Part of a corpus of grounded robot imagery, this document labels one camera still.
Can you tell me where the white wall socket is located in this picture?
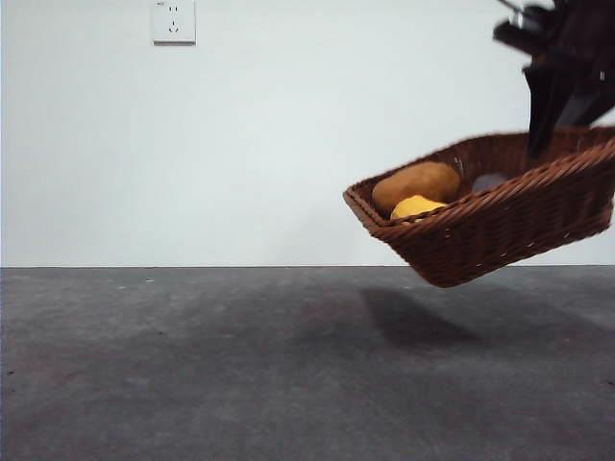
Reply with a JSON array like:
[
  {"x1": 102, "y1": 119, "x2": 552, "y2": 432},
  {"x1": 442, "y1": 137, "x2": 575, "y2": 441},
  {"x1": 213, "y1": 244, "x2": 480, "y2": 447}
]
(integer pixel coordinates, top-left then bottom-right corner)
[{"x1": 153, "y1": 0, "x2": 197, "y2": 47}]

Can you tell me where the yellow corn cob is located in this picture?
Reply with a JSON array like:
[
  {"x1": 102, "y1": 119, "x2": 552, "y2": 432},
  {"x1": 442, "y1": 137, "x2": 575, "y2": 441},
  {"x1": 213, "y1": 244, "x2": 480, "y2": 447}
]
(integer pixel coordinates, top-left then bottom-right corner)
[{"x1": 390, "y1": 194, "x2": 448, "y2": 222}]

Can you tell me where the brown wicker basket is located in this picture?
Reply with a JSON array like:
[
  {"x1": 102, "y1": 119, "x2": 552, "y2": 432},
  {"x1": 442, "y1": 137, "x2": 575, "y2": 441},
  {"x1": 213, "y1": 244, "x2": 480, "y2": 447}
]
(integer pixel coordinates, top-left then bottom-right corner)
[{"x1": 342, "y1": 127, "x2": 615, "y2": 289}]

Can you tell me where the brown potato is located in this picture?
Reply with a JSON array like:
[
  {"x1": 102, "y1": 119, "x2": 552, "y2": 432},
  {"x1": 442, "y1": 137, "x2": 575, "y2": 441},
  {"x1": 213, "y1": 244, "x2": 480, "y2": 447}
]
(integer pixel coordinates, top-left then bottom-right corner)
[{"x1": 372, "y1": 161, "x2": 461, "y2": 213}]

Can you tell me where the purple eggplant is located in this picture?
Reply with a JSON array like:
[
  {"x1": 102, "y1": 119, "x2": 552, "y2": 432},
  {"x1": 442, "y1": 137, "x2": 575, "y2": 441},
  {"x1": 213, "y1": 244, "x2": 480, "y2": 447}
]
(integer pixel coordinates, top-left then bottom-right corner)
[{"x1": 470, "y1": 171, "x2": 509, "y2": 194}]

